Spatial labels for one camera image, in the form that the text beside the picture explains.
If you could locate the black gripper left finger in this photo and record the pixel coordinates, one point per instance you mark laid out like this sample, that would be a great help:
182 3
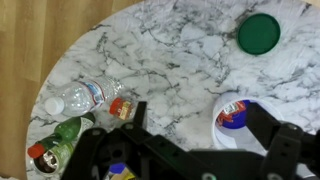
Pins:
140 115

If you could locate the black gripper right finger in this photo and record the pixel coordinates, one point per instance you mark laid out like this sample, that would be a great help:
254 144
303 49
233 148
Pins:
276 140

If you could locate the clear plastic jar blue base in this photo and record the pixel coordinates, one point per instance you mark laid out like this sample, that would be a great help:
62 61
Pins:
230 137

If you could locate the red ketchup packet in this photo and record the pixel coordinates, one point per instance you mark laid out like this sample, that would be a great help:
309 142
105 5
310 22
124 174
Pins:
230 111

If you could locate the green round jar lid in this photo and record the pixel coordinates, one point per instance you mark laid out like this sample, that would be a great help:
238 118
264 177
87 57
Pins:
259 33

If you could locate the small red snack packet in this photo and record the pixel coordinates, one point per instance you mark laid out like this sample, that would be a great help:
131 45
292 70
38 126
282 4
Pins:
121 108

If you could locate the white bottle blue cap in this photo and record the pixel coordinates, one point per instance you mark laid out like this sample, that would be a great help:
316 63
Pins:
117 167

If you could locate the clear plastic water bottle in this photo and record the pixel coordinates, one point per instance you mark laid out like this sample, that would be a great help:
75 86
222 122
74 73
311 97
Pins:
80 96

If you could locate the green glass bottle red cap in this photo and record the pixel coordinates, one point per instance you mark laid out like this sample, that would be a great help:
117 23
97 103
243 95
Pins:
68 130

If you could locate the open green tin can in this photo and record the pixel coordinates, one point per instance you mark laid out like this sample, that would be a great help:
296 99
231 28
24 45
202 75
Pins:
63 153

